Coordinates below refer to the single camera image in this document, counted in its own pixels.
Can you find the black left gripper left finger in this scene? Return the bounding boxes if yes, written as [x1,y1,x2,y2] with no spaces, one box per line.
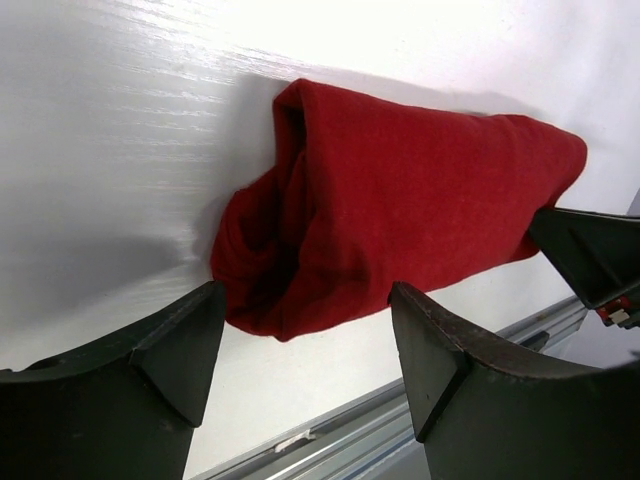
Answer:
[1,281,226,479]

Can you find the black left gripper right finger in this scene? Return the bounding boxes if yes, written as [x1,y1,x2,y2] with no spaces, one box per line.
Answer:
[389,282,639,479]

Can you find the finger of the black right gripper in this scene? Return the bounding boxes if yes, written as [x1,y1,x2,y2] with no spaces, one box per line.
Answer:
[528,208,639,309]

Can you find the red t shirt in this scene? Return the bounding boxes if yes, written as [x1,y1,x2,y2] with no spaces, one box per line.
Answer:
[211,79,588,342]

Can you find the aluminium front rail frame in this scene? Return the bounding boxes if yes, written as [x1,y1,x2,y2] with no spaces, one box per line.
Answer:
[185,291,639,479]

